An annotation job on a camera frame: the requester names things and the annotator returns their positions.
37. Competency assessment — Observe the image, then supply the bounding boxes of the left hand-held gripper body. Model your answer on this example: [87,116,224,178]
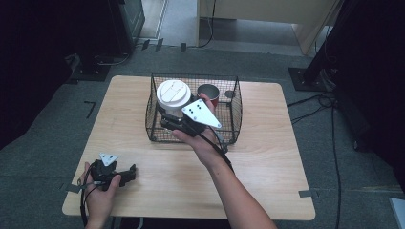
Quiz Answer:
[90,153,121,191]

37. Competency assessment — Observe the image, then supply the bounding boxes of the dark cabinet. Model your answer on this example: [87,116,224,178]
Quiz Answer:
[107,0,146,55]

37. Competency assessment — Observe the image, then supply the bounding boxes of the flat black stand base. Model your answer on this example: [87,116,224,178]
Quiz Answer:
[69,62,112,82]

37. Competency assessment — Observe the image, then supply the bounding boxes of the black curtain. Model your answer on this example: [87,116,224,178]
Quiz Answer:
[0,0,123,151]
[330,0,405,192]

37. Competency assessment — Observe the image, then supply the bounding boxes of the person's dark pants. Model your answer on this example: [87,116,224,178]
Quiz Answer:
[118,218,233,229]

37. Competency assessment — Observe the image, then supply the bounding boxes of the red metal cup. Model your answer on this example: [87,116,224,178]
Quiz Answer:
[197,83,221,110]

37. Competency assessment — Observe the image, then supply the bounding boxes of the thin black hanging cable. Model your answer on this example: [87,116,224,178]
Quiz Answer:
[196,0,218,50]

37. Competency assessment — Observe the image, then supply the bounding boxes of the tangled black floor cables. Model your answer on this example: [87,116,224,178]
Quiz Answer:
[286,91,338,126]

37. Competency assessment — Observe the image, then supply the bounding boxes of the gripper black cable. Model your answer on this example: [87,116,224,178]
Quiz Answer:
[77,161,100,229]
[199,125,236,175]

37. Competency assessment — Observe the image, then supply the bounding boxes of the person's left hand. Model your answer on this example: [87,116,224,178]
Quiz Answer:
[83,161,123,225]

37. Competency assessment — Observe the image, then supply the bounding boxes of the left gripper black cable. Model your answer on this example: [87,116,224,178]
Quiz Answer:
[77,161,100,229]

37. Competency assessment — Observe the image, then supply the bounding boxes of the angled black floor tape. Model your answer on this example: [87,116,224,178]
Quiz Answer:
[83,100,97,119]

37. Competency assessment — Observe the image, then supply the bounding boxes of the person's right hand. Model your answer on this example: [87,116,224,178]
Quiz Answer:
[171,92,236,171]

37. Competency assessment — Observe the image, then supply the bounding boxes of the black wire mesh basket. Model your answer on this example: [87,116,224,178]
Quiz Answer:
[144,73,243,145]

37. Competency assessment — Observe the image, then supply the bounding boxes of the looped floor cable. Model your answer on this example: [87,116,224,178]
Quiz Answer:
[95,52,132,67]

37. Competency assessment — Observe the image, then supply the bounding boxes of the long black floor cable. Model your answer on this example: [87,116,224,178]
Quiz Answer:
[330,104,343,229]

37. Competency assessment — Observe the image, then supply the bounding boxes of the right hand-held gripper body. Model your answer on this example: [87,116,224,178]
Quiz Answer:
[171,98,224,138]

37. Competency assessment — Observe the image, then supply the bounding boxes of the white lidded cup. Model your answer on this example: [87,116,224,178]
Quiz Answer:
[156,78,192,120]

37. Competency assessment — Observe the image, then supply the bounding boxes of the white flat object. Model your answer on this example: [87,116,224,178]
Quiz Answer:
[388,197,405,229]

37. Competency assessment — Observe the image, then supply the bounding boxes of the beige partition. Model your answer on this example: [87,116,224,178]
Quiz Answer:
[196,0,342,55]

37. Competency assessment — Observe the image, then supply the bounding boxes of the black stand base with pole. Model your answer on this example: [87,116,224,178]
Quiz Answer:
[288,0,349,94]

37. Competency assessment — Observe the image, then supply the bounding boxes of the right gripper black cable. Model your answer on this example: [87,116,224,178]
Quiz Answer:
[199,125,236,175]

